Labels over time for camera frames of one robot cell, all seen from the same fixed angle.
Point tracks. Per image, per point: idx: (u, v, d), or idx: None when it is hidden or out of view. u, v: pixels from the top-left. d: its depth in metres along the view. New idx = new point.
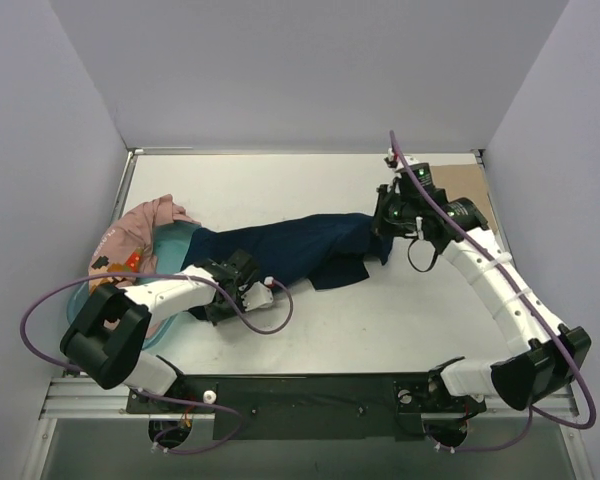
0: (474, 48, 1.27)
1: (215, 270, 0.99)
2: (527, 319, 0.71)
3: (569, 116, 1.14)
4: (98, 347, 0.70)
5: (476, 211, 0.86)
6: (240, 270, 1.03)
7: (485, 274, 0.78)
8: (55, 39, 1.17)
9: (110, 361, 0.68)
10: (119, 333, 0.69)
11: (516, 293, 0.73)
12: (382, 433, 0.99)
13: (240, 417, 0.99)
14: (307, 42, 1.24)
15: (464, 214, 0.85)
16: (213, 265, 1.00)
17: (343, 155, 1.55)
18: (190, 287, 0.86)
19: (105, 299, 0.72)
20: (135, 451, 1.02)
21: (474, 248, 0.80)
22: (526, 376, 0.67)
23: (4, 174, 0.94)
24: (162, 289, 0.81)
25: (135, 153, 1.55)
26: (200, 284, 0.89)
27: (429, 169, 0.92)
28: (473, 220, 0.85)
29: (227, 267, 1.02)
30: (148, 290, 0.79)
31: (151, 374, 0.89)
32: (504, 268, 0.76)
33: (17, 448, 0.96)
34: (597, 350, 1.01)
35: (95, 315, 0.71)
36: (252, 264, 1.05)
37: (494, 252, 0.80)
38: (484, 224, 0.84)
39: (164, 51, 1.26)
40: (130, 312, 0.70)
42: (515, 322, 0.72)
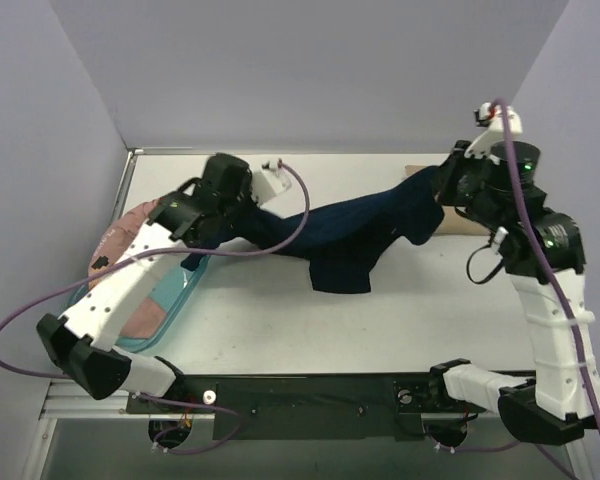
0: (473, 48, 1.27)
1: (186, 207, 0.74)
2: (579, 390, 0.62)
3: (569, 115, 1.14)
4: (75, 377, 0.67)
5: (578, 241, 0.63)
6: (215, 185, 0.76)
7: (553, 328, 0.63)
8: (56, 38, 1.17)
9: (94, 385, 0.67)
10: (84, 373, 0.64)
11: (580, 363, 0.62)
12: (382, 433, 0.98)
13: (240, 417, 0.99)
14: (307, 42, 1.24)
15: (562, 243, 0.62)
16: (178, 202, 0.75)
17: (343, 155, 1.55)
18: (139, 275, 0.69)
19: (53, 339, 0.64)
20: (135, 451, 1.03)
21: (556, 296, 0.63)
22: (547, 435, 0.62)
23: (3, 173, 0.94)
24: (107, 297, 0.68)
25: (135, 153, 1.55)
26: (154, 258, 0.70)
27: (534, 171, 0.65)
28: (570, 256, 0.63)
29: (201, 190, 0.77)
30: (91, 307, 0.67)
31: (150, 376, 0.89)
32: (579, 332, 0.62)
33: (16, 448, 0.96)
34: (597, 350, 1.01)
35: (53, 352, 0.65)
36: (241, 166, 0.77)
37: (574, 304, 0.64)
38: (581, 264, 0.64)
39: (164, 50, 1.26)
40: (75, 348, 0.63)
42: (562, 389, 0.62)
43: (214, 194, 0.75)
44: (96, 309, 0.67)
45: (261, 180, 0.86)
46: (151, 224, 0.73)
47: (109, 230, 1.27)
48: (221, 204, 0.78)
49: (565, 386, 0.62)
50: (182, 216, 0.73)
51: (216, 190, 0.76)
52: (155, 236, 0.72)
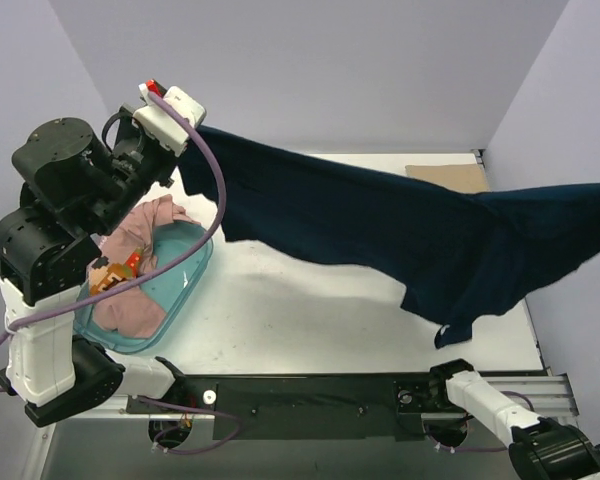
0: (474, 48, 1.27)
1: (18, 249, 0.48)
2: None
3: (566, 116, 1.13)
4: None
5: None
6: (49, 200, 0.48)
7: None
8: (55, 39, 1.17)
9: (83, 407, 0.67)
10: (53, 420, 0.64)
11: None
12: (382, 433, 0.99)
13: (237, 422, 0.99)
14: (306, 42, 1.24)
15: None
16: (10, 238, 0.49)
17: (344, 155, 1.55)
18: (28, 343, 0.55)
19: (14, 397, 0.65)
20: (136, 451, 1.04)
21: None
22: None
23: (2, 176, 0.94)
24: (19, 365, 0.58)
25: None
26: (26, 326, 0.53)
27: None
28: None
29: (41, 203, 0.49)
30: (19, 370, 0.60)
31: (146, 380, 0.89)
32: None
33: (17, 448, 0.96)
34: (596, 352, 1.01)
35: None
36: (69, 160, 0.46)
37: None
38: None
39: (163, 51, 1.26)
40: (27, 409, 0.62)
42: None
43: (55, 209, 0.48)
44: (20, 377, 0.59)
45: (150, 121, 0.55)
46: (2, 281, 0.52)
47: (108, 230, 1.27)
48: (78, 214, 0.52)
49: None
50: (19, 262, 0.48)
51: (53, 208, 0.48)
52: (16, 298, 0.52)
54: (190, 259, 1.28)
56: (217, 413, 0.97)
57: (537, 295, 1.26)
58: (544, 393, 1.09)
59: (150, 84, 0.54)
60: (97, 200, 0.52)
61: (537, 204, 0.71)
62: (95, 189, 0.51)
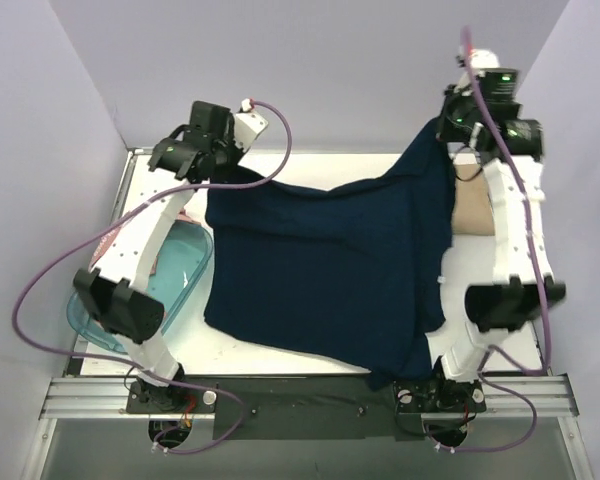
0: (474, 47, 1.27)
1: (183, 151, 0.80)
2: (522, 259, 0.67)
3: (566, 114, 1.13)
4: (119, 321, 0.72)
5: (539, 138, 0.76)
6: (204, 132, 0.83)
7: (506, 203, 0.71)
8: (57, 39, 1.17)
9: (139, 325, 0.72)
10: (126, 313, 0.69)
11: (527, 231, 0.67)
12: (382, 433, 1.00)
13: (241, 404, 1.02)
14: (306, 41, 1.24)
15: (526, 132, 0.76)
16: (171, 147, 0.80)
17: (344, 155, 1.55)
18: (161, 211, 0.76)
19: (89, 290, 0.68)
20: (136, 452, 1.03)
21: (511, 176, 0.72)
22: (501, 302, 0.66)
23: (4, 175, 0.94)
24: (133, 242, 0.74)
25: (135, 153, 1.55)
26: (167, 201, 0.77)
27: (517, 78, 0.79)
28: (531, 146, 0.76)
29: (191, 135, 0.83)
30: (119, 253, 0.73)
31: (161, 353, 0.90)
32: (529, 207, 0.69)
33: (17, 447, 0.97)
34: (597, 351, 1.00)
35: (94, 303, 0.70)
36: (224, 111, 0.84)
37: (530, 188, 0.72)
38: (540, 154, 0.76)
39: (164, 50, 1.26)
40: (116, 290, 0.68)
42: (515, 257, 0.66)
43: (204, 137, 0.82)
44: (125, 254, 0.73)
45: (242, 123, 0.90)
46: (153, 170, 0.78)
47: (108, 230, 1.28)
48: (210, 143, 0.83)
49: (509, 251, 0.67)
50: (177, 157, 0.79)
51: (205, 132, 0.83)
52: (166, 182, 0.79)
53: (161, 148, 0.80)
54: (190, 260, 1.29)
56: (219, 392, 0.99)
57: None
58: (546, 395, 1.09)
59: (251, 101, 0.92)
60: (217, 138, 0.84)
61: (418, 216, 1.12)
62: (216, 132, 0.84)
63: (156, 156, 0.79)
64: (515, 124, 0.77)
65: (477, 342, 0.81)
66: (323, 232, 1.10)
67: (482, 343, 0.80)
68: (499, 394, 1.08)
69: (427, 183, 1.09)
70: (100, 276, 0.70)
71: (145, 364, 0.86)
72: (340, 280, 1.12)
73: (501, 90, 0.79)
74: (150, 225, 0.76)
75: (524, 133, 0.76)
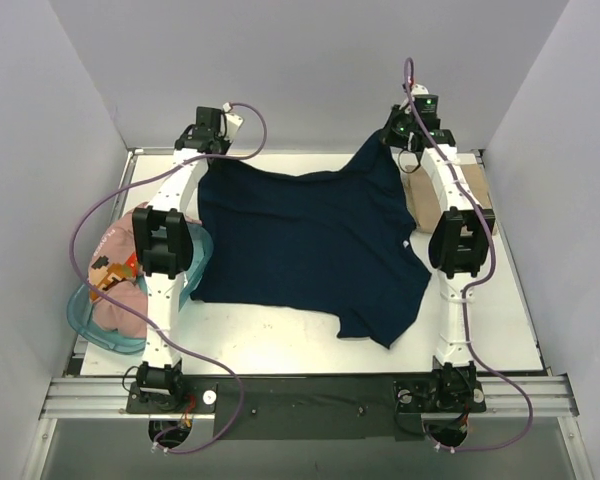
0: (475, 47, 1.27)
1: (195, 139, 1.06)
2: (456, 197, 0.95)
3: (567, 114, 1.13)
4: (166, 251, 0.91)
5: (451, 136, 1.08)
6: (210, 125, 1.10)
7: (438, 170, 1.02)
8: (57, 38, 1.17)
9: (181, 254, 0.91)
10: (177, 236, 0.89)
11: (453, 181, 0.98)
12: (381, 433, 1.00)
13: (241, 404, 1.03)
14: (305, 41, 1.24)
15: (442, 136, 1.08)
16: (190, 138, 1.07)
17: (344, 155, 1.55)
18: (191, 171, 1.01)
19: (146, 219, 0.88)
20: (135, 452, 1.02)
21: (436, 153, 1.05)
22: (449, 231, 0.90)
23: (4, 175, 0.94)
24: (175, 189, 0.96)
25: (135, 153, 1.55)
26: (196, 165, 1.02)
27: (436, 101, 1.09)
28: (446, 140, 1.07)
29: (199, 129, 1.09)
30: (166, 197, 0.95)
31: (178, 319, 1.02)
32: (453, 168, 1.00)
33: (17, 448, 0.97)
34: (597, 350, 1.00)
35: (147, 234, 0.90)
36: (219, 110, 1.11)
37: (452, 157, 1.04)
38: (453, 142, 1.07)
39: (164, 50, 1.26)
40: (170, 217, 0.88)
42: (448, 198, 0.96)
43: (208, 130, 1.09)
44: (171, 197, 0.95)
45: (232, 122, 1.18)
46: (178, 149, 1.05)
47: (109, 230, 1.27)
48: (215, 133, 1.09)
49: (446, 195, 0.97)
50: (194, 142, 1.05)
51: (210, 126, 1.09)
52: (187, 153, 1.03)
53: (181, 139, 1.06)
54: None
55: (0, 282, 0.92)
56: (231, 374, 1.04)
57: (537, 294, 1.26)
58: (546, 395, 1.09)
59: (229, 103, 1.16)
60: (216, 128, 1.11)
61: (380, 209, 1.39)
62: (215, 123, 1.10)
63: (177, 142, 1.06)
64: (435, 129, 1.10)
65: (453, 296, 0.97)
66: (306, 223, 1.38)
67: (455, 292, 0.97)
68: (498, 394, 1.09)
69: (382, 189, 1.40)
70: (154, 211, 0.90)
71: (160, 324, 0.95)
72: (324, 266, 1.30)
73: (426, 112, 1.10)
74: (185, 179, 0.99)
75: (440, 133, 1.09)
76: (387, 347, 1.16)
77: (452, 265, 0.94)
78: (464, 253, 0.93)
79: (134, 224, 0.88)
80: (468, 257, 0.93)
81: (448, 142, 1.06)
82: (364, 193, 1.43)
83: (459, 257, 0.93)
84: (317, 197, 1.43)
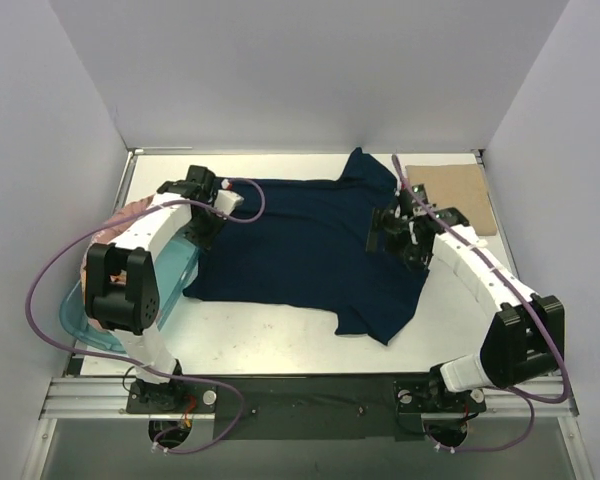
0: (475, 48, 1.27)
1: (182, 187, 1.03)
2: (500, 289, 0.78)
3: (567, 115, 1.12)
4: (121, 298, 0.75)
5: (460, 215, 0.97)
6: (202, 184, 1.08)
7: (462, 256, 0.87)
8: (56, 39, 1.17)
9: (140, 301, 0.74)
10: (140, 276, 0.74)
11: (489, 269, 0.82)
12: (382, 433, 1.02)
13: (241, 402, 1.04)
14: (305, 42, 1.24)
15: (450, 218, 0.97)
16: (176, 185, 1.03)
17: (342, 156, 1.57)
18: (168, 213, 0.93)
19: (104, 256, 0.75)
20: (136, 454, 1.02)
21: (453, 239, 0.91)
22: (508, 341, 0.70)
23: (3, 176, 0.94)
24: (147, 228, 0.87)
25: (135, 153, 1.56)
26: (175, 208, 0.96)
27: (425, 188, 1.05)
28: (457, 219, 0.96)
29: (188, 182, 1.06)
30: (134, 234, 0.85)
31: (160, 348, 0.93)
32: (481, 253, 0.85)
33: (17, 448, 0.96)
34: (597, 350, 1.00)
35: (103, 276, 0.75)
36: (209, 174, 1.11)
37: (472, 240, 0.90)
38: (467, 222, 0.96)
39: (164, 50, 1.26)
40: (132, 256, 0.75)
42: (489, 292, 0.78)
43: (198, 183, 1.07)
44: (140, 235, 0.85)
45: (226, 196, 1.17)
46: (161, 193, 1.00)
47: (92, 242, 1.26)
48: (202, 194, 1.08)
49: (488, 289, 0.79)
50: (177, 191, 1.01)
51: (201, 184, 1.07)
52: (169, 196, 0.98)
53: (166, 184, 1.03)
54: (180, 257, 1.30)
55: None
56: (215, 383, 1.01)
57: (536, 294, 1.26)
58: (546, 394, 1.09)
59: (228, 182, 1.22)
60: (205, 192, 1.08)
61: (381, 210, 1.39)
62: (206, 186, 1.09)
63: (161, 186, 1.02)
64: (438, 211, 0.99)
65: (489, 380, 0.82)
66: (306, 223, 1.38)
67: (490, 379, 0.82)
68: (499, 394, 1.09)
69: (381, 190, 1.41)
70: (115, 250, 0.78)
71: (145, 360, 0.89)
72: (322, 265, 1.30)
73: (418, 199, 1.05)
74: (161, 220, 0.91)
75: (448, 214, 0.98)
76: (384, 344, 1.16)
77: (520, 378, 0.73)
78: (535, 360, 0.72)
79: (88, 262, 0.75)
80: (541, 365, 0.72)
81: (460, 222, 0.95)
82: (364, 194, 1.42)
83: (529, 370, 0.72)
84: (317, 198, 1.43)
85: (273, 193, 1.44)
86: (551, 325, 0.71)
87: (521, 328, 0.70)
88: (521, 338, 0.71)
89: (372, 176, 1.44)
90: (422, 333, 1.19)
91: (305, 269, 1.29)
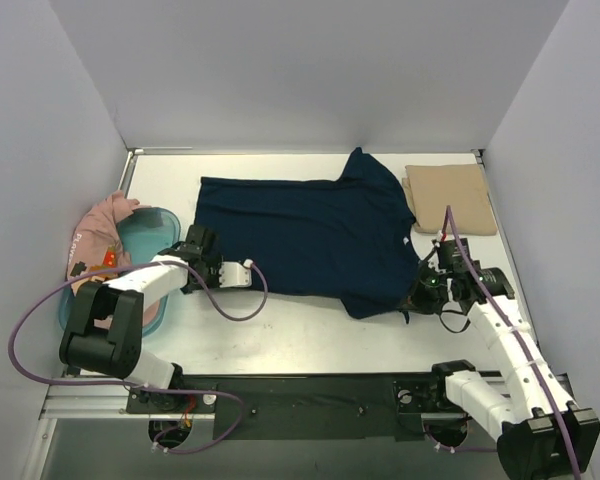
0: (474, 49, 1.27)
1: (179, 254, 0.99)
2: (534, 389, 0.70)
3: (567, 116, 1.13)
4: (101, 343, 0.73)
5: (504, 279, 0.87)
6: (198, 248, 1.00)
7: (500, 338, 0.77)
8: (57, 40, 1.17)
9: (124, 343, 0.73)
10: (127, 318, 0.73)
11: (528, 361, 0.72)
12: (381, 432, 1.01)
13: (241, 404, 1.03)
14: (305, 43, 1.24)
15: (492, 281, 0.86)
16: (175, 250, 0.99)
17: (342, 156, 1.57)
18: (166, 271, 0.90)
19: (93, 295, 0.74)
20: (135, 453, 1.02)
21: (494, 312, 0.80)
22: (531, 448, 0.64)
23: (4, 177, 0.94)
24: (144, 277, 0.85)
25: (135, 153, 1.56)
26: (174, 267, 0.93)
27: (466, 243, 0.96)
28: (499, 287, 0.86)
29: (186, 248, 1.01)
30: (129, 280, 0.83)
31: (151, 366, 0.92)
32: (521, 337, 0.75)
33: (16, 449, 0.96)
34: (597, 350, 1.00)
35: (88, 316, 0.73)
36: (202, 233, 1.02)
37: (514, 320, 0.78)
38: (511, 292, 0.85)
39: (164, 51, 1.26)
40: (122, 296, 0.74)
42: (522, 389, 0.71)
43: (197, 249, 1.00)
44: (133, 281, 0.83)
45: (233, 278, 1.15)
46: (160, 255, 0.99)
47: (74, 235, 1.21)
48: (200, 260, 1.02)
49: (524, 386, 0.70)
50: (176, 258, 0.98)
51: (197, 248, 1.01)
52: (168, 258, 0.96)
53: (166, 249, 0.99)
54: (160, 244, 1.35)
55: (0, 284, 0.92)
56: (222, 392, 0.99)
57: (536, 294, 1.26)
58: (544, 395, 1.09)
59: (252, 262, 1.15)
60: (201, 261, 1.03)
61: (381, 211, 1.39)
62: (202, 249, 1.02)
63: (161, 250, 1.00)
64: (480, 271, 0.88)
65: (490, 426, 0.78)
66: (306, 224, 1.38)
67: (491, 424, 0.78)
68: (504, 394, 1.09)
69: (381, 191, 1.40)
70: (106, 287, 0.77)
71: (140, 379, 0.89)
72: (322, 265, 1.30)
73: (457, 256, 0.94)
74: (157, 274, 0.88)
75: (490, 277, 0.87)
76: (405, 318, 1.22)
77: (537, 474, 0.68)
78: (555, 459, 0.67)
79: (75, 298, 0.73)
80: (565, 466, 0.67)
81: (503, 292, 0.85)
82: (364, 194, 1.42)
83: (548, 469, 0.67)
84: (317, 198, 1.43)
85: (274, 192, 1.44)
86: (583, 438, 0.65)
87: (550, 440, 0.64)
88: (548, 445, 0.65)
89: (372, 176, 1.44)
90: (422, 333, 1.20)
91: (305, 269, 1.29)
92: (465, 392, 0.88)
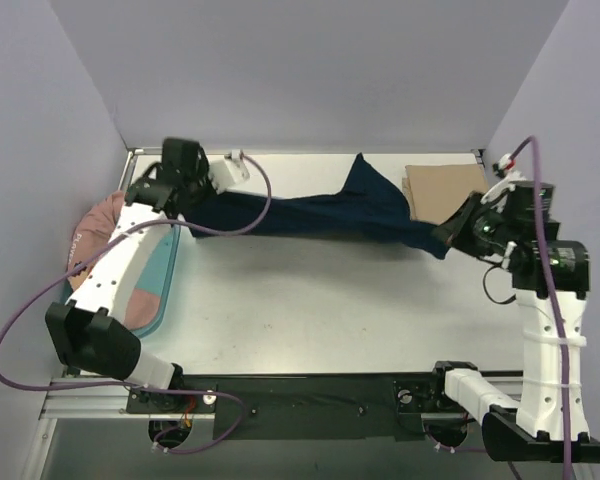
0: (474, 49, 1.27)
1: (155, 187, 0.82)
2: (552, 413, 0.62)
3: (568, 114, 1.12)
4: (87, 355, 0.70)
5: (586, 266, 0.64)
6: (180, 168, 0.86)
7: (540, 346, 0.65)
8: (56, 39, 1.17)
9: (112, 358, 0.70)
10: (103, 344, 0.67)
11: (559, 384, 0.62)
12: (382, 432, 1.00)
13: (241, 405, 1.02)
14: (305, 42, 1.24)
15: (570, 266, 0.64)
16: (148, 182, 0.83)
17: (342, 155, 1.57)
18: (137, 246, 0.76)
19: (61, 322, 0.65)
20: (135, 453, 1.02)
21: (548, 314, 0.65)
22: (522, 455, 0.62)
23: (4, 177, 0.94)
24: (112, 272, 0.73)
25: (135, 153, 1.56)
26: (145, 232, 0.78)
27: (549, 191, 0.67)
28: (574, 280, 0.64)
29: (164, 169, 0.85)
30: (97, 284, 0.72)
31: (151, 366, 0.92)
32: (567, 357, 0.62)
33: (16, 449, 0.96)
34: (598, 350, 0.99)
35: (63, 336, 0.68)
36: (181, 146, 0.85)
37: (571, 329, 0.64)
38: (585, 289, 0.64)
39: (163, 50, 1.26)
40: (93, 322, 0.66)
42: (540, 406, 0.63)
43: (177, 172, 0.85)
44: (103, 285, 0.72)
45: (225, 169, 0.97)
46: (128, 205, 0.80)
47: (75, 235, 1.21)
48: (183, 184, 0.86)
49: (542, 405, 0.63)
50: (152, 195, 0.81)
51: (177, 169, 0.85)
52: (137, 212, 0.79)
53: (136, 187, 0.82)
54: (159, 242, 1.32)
55: None
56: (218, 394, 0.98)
57: None
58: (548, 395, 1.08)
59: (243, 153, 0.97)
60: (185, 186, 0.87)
61: None
62: (185, 173, 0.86)
63: (130, 192, 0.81)
64: (555, 249, 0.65)
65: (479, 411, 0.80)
66: None
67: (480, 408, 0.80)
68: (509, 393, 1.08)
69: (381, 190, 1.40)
70: (73, 311, 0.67)
71: (140, 378, 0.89)
72: None
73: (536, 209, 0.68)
74: (128, 255, 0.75)
75: (567, 261, 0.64)
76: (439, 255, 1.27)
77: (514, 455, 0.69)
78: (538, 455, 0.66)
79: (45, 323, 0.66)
80: None
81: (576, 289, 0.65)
82: None
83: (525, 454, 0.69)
84: None
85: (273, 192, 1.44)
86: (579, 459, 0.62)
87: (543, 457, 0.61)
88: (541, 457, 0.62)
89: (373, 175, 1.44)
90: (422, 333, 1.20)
91: None
92: (462, 382, 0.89)
